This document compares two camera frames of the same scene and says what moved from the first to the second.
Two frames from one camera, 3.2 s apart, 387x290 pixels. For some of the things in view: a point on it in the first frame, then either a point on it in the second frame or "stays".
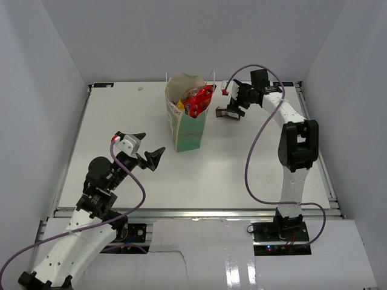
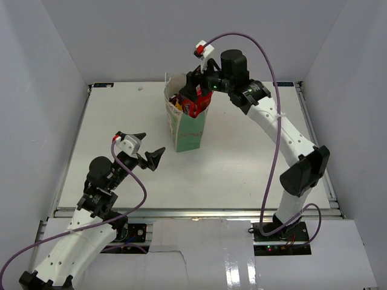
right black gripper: (234, 104) → (196, 78)
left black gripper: (152, 157) stays
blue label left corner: (103, 84) stays
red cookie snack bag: (196, 99) stays
